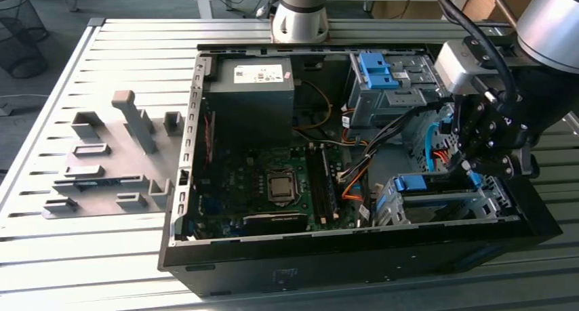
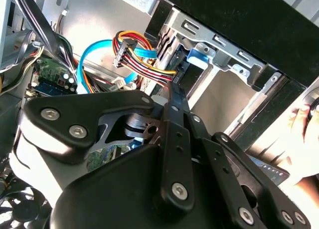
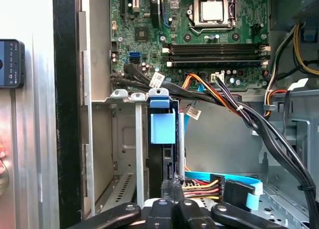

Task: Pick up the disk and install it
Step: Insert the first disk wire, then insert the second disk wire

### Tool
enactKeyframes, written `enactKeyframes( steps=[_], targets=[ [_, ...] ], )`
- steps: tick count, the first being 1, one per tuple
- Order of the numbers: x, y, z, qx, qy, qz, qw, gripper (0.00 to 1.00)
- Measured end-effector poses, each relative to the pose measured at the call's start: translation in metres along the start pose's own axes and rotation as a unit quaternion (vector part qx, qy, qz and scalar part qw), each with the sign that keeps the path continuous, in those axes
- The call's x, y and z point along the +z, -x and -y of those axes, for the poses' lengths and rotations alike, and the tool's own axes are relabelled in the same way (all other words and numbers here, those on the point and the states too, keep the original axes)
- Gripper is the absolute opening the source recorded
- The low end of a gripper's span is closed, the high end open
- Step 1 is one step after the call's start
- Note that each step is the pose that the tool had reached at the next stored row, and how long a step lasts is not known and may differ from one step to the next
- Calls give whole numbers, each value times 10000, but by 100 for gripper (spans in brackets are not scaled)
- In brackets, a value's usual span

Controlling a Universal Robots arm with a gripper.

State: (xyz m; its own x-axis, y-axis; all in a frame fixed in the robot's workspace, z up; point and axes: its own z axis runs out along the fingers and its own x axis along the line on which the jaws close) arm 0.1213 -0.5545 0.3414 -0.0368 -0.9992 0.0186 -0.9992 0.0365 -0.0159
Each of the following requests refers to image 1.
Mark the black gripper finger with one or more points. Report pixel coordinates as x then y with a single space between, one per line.
512 163
477 128

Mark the hard disk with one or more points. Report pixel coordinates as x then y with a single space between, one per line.
409 183

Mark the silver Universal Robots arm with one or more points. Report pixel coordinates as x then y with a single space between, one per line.
298 23

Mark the silver disk bay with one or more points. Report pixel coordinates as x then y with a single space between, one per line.
453 202

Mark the grey metal drive cage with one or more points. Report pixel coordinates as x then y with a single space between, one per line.
398 101

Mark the blue plastic drive latch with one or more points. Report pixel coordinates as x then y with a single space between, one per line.
376 74

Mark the wooden cabinet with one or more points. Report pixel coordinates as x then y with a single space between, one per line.
477 2

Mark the black RAM stick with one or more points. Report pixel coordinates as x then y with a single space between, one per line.
330 185

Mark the silver CPU in socket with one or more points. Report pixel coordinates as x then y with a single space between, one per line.
281 186

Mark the grey power supply unit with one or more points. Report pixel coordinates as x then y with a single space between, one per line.
254 101

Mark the black open PC case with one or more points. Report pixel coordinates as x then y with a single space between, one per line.
317 263

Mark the black graphics card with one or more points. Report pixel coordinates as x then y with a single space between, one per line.
274 223

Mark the green motherboard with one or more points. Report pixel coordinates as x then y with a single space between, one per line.
240 189

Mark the white-legged wooden desk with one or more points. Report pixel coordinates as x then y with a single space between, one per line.
204 6

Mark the grey parts rack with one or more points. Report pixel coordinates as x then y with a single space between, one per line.
113 162

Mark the grey floor box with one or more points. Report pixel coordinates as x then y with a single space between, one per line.
6 109

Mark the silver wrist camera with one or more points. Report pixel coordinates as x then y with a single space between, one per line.
457 67

